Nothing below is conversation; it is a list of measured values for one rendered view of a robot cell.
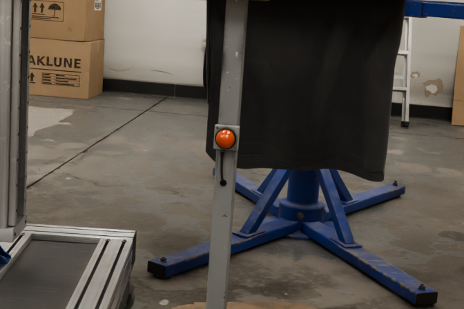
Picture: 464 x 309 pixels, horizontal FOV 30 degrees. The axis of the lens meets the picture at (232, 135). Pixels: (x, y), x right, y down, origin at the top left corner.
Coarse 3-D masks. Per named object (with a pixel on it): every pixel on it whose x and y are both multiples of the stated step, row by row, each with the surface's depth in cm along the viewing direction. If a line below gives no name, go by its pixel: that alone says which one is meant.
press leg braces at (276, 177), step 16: (272, 176) 362; (288, 176) 327; (320, 176) 324; (336, 176) 357; (256, 192) 374; (272, 192) 320; (336, 192) 320; (256, 208) 318; (336, 208) 316; (256, 224) 315; (336, 224) 314; (336, 240) 312; (352, 240) 309
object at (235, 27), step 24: (240, 0) 168; (264, 0) 164; (240, 24) 169; (240, 48) 170; (240, 72) 171; (240, 96) 174; (216, 144) 173; (216, 168) 175; (216, 192) 176; (216, 216) 177; (216, 240) 177; (216, 264) 178; (216, 288) 179
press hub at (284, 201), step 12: (288, 180) 341; (300, 180) 335; (312, 180) 335; (288, 192) 340; (300, 192) 335; (312, 192) 336; (288, 204) 336; (300, 204) 336; (312, 204) 337; (324, 204) 341; (276, 216) 355; (288, 216) 336; (300, 216) 333; (312, 216) 335; (300, 228) 335
